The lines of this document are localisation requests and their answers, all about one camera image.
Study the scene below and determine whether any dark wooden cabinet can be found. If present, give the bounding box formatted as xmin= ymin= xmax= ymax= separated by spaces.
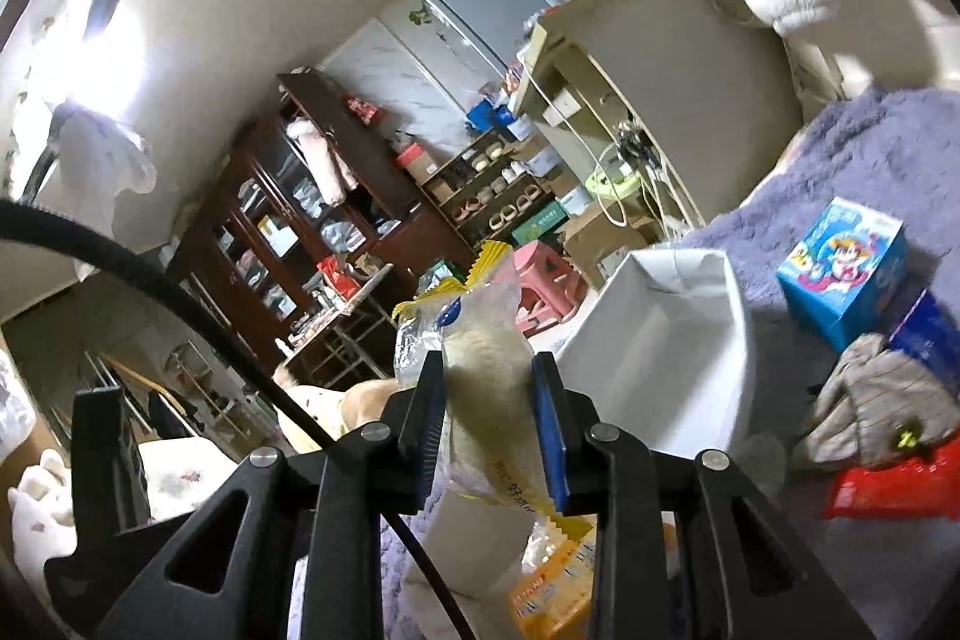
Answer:
xmin=167 ymin=68 xmax=472 ymax=388

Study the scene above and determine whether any blue snack packet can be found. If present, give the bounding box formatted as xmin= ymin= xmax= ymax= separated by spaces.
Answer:
xmin=884 ymin=281 xmax=958 ymax=396

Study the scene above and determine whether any beige wooden desk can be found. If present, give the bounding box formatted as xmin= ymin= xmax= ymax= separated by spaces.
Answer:
xmin=511 ymin=0 xmax=802 ymax=227

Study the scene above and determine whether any grey refrigerator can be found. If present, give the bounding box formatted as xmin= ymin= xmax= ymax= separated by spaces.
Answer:
xmin=425 ymin=0 xmax=548 ymax=76

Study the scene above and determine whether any golden dog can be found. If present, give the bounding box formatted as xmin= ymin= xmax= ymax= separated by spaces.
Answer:
xmin=272 ymin=365 xmax=400 ymax=440

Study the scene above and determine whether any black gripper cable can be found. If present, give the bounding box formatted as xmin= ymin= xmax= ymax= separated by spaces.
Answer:
xmin=0 ymin=198 xmax=479 ymax=640

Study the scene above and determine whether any grey striped cloth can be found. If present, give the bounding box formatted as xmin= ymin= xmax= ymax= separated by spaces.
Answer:
xmin=791 ymin=333 xmax=958 ymax=471

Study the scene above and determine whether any white fabric storage bin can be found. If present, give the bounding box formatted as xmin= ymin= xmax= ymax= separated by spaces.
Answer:
xmin=556 ymin=248 xmax=757 ymax=458

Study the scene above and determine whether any purple fluffy blanket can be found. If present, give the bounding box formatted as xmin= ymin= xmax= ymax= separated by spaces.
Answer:
xmin=374 ymin=84 xmax=960 ymax=640

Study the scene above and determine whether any orange yellow packet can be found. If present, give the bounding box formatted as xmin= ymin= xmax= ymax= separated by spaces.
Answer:
xmin=509 ymin=530 xmax=596 ymax=640

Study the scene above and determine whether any blue cartoon box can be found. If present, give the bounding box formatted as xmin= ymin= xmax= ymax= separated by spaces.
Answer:
xmin=776 ymin=197 xmax=908 ymax=353

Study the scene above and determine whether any cardboard box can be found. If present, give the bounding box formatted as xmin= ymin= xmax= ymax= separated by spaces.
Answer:
xmin=562 ymin=205 xmax=659 ymax=291

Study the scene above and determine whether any shoe rack shelf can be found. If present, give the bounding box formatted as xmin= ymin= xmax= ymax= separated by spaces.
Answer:
xmin=421 ymin=128 xmax=563 ymax=248

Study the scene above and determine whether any red snack packet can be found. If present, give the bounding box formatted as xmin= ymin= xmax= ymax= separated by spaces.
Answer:
xmin=823 ymin=437 xmax=960 ymax=520

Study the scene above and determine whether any pink plastic stool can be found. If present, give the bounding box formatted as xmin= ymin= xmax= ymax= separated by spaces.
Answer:
xmin=514 ymin=241 xmax=589 ymax=336

